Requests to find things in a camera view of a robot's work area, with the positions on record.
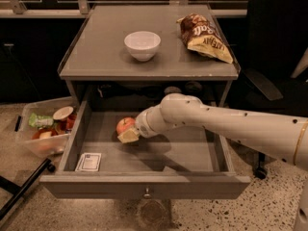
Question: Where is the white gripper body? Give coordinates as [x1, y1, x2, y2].
[136, 105, 167, 138]

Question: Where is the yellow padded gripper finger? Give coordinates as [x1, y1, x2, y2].
[116, 127, 140, 143]

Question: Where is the red apple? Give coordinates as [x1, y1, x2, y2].
[116, 117, 136, 135]

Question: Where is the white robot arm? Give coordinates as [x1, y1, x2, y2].
[115, 93, 308, 170]

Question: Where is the open grey top drawer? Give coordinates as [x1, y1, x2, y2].
[40, 90, 250, 199]

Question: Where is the small metal drawer knob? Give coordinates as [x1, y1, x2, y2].
[143, 188, 152, 199]

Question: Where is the grey cabinet with glass top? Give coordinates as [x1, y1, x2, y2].
[59, 5, 240, 106]

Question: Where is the dark round can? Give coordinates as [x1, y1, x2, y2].
[185, 81, 203, 95]
[164, 87, 182, 95]

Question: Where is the white paper card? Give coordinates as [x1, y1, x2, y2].
[75, 153, 101, 172]

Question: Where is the small white bowl in bin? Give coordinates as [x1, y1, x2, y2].
[53, 106, 74, 120]

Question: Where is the white ceramic bowl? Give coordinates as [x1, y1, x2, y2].
[124, 31, 161, 62]

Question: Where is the clear plastic storage bin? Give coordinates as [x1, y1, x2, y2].
[16, 97, 77, 158]

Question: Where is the green snack packet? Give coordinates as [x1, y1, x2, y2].
[28, 113, 54, 128]

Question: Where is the brown yellow chip bag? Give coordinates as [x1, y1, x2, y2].
[176, 13, 233, 64]

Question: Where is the black stand leg with caster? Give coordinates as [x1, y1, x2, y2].
[0, 159, 56, 220]

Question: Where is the black office chair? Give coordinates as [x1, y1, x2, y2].
[239, 0, 308, 169]

